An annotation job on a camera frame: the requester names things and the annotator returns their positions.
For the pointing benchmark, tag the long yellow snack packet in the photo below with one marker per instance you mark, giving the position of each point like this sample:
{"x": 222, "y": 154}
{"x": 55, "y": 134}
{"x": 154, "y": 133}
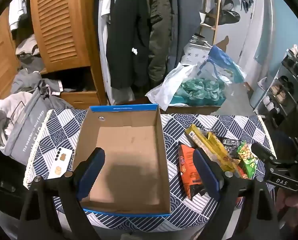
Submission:
{"x": 204, "y": 140}

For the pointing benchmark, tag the wooden wardrobe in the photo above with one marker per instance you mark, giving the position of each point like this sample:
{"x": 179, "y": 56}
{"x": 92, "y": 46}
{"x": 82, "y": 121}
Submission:
{"x": 1, "y": 62}

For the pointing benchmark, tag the black snack packet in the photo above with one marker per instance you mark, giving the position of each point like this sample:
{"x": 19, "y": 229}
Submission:
{"x": 230, "y": 143}

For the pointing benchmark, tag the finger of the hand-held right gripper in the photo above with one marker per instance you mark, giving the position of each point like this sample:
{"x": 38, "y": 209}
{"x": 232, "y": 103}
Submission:
{"x": 262, "y": 153}

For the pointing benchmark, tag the person's right hand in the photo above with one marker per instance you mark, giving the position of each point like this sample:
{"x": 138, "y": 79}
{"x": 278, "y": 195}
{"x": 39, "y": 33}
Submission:
{"x": 288, "y": 202}

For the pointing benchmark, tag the wooden louvered door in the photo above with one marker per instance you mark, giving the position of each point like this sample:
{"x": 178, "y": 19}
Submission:
{"x": 59, "y": 25}

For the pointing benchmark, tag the white plastic bag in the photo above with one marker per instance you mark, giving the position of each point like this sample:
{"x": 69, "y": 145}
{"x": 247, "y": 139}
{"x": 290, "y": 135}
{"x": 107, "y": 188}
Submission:
{"x": 169, "y": 85}

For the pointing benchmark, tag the grey tote bag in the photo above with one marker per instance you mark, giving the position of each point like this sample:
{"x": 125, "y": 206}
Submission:
{"x": 26, "y": 135}

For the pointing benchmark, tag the blue plastic bag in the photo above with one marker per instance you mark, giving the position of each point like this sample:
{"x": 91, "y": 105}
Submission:
{"x": 224, "y": 62}

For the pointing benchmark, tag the white hoodie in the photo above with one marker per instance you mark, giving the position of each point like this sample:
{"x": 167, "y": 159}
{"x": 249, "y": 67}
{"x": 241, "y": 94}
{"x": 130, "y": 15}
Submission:
{"x": 1, "y": 122}

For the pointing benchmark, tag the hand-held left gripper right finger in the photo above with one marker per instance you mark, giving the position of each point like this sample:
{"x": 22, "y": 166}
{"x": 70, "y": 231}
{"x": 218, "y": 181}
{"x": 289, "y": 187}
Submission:
{"x": 206, "y": 172}

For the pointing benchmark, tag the white patterned box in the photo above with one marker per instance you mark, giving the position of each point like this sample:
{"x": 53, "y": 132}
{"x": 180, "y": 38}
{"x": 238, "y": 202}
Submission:
{"x": 191, "y": 55}

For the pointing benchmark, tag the white phone with stickers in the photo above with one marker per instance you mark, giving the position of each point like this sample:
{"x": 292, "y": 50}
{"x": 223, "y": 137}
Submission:
{"x": 61, "y": 160}

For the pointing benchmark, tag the white door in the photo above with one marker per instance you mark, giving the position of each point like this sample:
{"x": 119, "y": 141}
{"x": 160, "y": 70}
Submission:
{"x": 258, "y": 30}

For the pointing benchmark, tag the olive jacket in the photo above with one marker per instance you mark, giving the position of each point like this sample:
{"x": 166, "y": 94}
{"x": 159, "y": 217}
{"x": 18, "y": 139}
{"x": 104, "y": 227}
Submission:
{"x": 161, "y": 30}

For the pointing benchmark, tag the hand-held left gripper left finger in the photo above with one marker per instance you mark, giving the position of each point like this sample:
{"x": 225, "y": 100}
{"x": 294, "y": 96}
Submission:
{"x": 91, "y": 172}

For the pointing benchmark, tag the wooden shelf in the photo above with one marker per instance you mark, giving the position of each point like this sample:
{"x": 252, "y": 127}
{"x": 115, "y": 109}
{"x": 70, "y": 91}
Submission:
{"x": 217, "y": 10}

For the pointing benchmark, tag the metal pot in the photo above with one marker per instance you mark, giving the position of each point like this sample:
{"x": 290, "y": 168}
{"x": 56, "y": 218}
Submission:
{"x": 197, "y": 39}

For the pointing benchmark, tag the white cup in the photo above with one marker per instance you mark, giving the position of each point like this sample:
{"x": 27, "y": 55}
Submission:
{"x": 202, "y": 17}

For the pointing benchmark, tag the group of shoes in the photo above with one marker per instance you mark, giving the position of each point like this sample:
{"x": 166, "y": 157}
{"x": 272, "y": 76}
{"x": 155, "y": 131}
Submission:
{"x": 278, "y": 95}

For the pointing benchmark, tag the blue white patterned tablecloth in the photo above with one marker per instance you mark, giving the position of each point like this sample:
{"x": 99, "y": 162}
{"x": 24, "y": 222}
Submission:
{"x": 171, "y": 130}

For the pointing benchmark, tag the green snack packet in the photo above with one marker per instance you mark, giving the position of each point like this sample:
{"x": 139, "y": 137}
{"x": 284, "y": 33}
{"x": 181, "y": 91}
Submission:
{"x": 247, "y": 157}

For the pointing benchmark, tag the dark hanging bag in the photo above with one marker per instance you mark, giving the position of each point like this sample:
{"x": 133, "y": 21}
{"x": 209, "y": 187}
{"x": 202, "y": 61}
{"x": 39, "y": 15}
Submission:
{"x": 229, "y": 15}

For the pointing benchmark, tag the blue-grey coat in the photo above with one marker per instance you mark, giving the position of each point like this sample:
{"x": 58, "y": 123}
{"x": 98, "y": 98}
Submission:
{"x": 184, "y": 17}

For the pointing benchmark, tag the grey folded clothes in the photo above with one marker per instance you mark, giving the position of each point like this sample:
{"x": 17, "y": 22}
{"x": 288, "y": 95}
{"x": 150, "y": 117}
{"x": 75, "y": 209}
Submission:
{"x": 29, "y": 55}

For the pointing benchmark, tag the grey clothes pile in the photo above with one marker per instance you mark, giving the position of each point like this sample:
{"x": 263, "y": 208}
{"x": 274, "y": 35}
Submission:
{"x": 24, "y": 80}

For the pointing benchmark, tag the flat brown cardboard box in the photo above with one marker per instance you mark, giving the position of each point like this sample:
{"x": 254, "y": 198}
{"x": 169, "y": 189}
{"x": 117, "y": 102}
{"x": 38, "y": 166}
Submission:
{"x": 189, "y": 110}

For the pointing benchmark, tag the teal cloth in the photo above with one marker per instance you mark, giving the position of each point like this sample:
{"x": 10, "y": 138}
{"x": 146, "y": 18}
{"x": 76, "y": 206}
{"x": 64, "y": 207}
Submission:
{"x": 196, "y": 90}

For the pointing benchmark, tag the grey shoe rack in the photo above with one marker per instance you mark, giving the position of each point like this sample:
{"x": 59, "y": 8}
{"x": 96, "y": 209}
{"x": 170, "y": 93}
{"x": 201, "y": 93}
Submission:
{"x": 280, "y": 75}

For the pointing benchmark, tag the orange snack packet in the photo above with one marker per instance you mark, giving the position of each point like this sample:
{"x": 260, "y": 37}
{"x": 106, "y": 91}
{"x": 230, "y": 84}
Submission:
{"x": 186, "y": 165}

